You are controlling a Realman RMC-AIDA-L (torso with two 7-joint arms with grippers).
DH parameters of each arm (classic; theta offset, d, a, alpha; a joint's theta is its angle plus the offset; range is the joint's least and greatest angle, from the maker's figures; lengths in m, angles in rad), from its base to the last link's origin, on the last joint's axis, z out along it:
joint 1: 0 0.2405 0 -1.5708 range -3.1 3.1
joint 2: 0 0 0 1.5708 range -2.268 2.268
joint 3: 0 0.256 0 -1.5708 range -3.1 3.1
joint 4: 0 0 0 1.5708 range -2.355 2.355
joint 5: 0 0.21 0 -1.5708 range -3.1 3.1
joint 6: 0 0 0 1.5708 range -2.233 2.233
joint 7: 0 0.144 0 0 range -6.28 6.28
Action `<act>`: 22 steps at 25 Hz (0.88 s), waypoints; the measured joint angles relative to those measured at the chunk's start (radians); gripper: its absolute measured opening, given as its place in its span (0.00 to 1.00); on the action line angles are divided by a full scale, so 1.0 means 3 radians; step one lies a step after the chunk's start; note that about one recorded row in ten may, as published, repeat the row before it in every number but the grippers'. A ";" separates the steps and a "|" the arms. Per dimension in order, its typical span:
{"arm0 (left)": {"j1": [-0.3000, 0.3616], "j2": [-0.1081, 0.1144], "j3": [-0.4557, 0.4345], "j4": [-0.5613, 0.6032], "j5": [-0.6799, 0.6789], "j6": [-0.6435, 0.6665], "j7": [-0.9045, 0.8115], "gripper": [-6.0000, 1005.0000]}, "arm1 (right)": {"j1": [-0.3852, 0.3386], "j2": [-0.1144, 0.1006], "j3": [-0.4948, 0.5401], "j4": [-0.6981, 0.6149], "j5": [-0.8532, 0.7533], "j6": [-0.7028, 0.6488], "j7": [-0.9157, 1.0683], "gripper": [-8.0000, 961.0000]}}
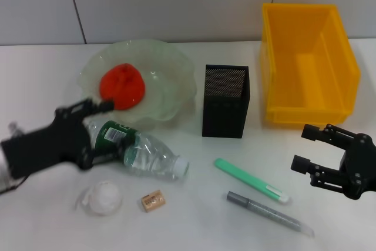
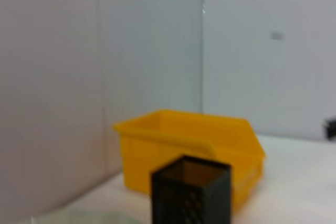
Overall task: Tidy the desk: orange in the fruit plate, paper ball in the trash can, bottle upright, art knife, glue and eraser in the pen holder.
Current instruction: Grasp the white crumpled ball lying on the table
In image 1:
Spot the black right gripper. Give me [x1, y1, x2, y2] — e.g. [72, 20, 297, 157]
[290, 123, 376, 201]

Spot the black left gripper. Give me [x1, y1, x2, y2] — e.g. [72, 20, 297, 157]
[1, 99, 125, 180]

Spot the orange fruit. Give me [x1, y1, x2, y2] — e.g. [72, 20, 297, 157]
[98, 62, 146, 111]

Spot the clear green-label water bottle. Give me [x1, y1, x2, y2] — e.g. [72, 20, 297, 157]
[83, 119, 190, 182]

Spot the white paper ball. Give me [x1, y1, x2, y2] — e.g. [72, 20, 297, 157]
[74, 180, 124, 217]

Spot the mint green pen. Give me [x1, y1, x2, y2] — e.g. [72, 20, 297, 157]
[214, 158, 290, 205]

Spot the silver marker pen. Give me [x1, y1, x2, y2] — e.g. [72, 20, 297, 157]
[226, 190, 315, 238]

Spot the green glass fruit plate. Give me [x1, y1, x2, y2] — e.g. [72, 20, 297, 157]
[76, 39, 198, 130]

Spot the small beige eraser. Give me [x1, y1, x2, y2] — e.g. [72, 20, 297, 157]
[140, 193, 167, 213]

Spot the black mesh pen holder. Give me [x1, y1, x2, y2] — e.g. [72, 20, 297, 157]
[202, 64, 251, 139]

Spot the yellow plastic bin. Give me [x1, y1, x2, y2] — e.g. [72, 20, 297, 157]
[259, 2, 361, 126]

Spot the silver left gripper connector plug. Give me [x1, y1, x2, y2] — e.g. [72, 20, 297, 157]
[8, 121, 24, 136]

